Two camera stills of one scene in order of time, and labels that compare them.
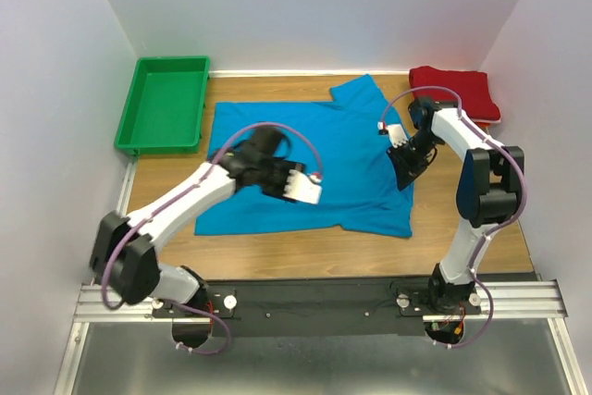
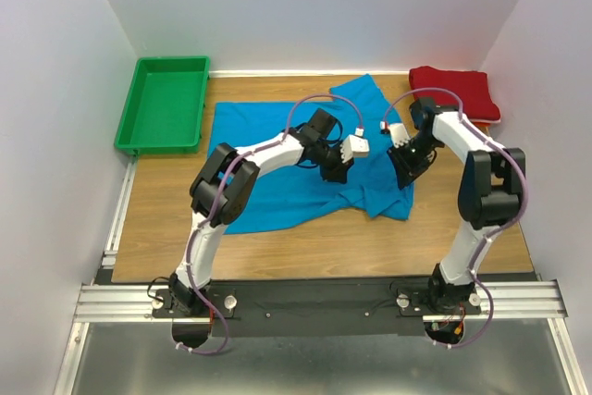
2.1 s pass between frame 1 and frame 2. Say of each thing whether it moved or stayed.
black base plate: stayed
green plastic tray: stayed
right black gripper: stayed
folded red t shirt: stayed
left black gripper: moved
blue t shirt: moved
